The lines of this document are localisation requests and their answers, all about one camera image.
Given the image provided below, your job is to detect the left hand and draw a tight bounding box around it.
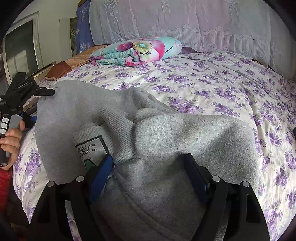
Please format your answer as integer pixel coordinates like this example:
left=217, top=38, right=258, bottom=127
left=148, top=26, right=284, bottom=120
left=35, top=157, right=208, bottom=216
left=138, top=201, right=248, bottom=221
left=1, top=120, right=25, bottom=171

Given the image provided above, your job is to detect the window with white frame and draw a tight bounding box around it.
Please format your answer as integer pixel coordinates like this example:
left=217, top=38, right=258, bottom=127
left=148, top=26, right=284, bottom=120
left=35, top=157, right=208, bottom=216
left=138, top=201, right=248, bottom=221
left=3, top=12, right=44, bottom=83

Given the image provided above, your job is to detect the blue patterned cloth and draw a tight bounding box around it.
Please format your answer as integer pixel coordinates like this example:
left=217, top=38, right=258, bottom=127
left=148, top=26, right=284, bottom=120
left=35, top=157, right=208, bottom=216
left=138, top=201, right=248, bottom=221
left=75, top=1, right=94, bottom=53

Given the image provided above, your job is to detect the folded teal pink floral quilt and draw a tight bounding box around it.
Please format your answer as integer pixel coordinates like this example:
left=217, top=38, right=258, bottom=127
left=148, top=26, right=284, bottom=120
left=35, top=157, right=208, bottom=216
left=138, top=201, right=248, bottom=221
left=90, top=37, right=182, bottom=67

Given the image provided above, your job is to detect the purple floral bed sheet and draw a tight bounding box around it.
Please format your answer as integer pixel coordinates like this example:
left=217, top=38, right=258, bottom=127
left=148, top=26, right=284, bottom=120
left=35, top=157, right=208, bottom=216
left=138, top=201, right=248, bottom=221
left=12, top=51, right=296, bottom=241

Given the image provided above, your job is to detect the brown floral pillow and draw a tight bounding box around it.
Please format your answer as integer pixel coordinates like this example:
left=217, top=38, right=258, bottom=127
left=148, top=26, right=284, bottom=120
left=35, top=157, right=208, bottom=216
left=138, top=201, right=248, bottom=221
left=45, top=45, right=106, bottom=81

